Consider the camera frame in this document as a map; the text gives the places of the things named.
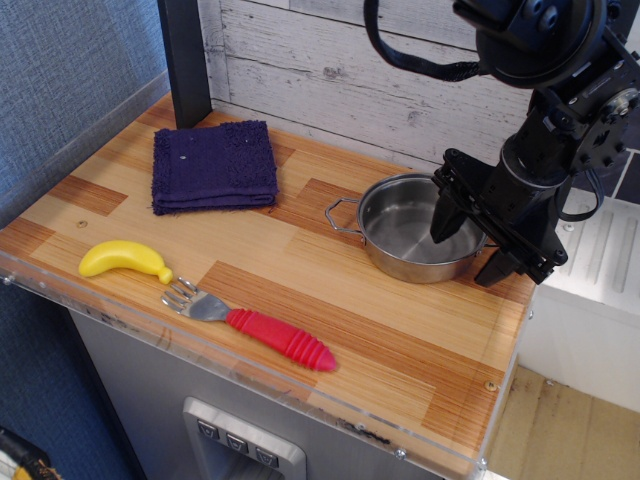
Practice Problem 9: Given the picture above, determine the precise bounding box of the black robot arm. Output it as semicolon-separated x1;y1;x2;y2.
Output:
431;1;639;287

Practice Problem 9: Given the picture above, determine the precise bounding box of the yellow black object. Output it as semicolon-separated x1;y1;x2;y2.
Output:
1;428;62;480

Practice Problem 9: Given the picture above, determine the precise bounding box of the black left frame post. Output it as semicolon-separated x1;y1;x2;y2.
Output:
157;0;212;129

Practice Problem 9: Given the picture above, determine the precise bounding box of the purple folded towel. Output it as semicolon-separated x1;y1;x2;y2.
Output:
151;120;279;216

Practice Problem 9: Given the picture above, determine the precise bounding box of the white ribbed cabinet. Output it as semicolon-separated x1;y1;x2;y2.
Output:
519;199;639;411

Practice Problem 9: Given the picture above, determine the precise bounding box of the black right frame post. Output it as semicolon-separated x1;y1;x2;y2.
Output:
606;0;639;51

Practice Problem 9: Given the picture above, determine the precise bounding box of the yellow toy banana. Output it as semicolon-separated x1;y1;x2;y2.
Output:
78;240;174;284

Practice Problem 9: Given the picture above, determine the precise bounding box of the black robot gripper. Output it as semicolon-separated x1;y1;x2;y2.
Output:
430;141;568;286

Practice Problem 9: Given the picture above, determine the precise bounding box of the silver dispenser button panel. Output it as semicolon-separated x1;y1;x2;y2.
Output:
183;397;307;479

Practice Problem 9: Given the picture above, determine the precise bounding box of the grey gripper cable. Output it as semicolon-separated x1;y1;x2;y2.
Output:
553;169;605;223

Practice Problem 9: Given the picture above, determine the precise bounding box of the clear acrylic table edge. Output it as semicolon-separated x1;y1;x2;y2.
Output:
1;246;535;479

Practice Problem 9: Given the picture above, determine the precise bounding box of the fork with red handle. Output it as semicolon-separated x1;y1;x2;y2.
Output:
161;277;337;372

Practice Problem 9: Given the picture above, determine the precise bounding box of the stainless steel pot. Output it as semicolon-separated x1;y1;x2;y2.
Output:
325;172;488;284

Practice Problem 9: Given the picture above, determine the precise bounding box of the black sleeved arm cable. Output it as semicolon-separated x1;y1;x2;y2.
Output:
362;0;489;81

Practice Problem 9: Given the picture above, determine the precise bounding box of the black frame post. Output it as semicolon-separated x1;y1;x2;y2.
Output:
157;0;212;129
606;0;639;51

